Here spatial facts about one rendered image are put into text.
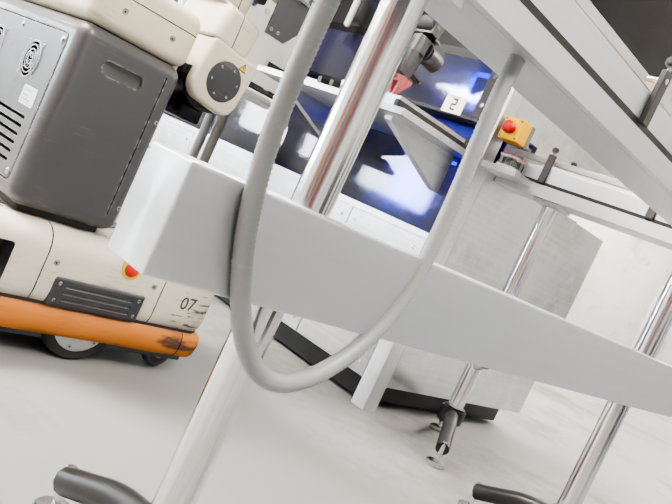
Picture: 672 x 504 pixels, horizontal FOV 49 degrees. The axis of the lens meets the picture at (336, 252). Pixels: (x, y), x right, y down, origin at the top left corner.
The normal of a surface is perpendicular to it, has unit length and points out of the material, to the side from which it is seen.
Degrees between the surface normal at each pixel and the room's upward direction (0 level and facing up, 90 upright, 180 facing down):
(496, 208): 90
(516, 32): 90
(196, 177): 90
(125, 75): 90
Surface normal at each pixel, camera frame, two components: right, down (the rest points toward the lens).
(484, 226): 0.64, 0.34
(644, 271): -0.44, -0.14
